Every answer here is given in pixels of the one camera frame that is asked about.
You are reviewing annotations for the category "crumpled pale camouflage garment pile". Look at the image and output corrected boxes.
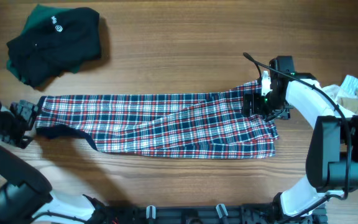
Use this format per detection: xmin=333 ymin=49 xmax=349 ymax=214
xmin=323 ymin=75 xmax=358 ymax=115

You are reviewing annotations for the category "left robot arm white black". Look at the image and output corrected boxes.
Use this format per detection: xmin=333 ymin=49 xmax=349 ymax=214
xmin=0 ymin=100 xmax=109 ymax=223

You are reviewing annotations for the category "dark green garment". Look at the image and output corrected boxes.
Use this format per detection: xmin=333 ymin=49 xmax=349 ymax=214
xmin=6 ymin=4 xmax=70 ymax=82

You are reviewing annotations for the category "plaid red navy white garment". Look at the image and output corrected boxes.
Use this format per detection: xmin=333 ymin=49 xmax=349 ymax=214
xmin=35 ymin=81 xmax=279 ymax=159

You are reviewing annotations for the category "black garment with white logo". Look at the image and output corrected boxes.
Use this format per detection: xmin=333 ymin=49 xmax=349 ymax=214
xmin=7 ymin=7 xmax=101 ymax=88

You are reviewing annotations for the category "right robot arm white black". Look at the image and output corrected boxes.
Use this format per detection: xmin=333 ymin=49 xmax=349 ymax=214
xmin=242 ymin=53 xmax=358 ymax=223

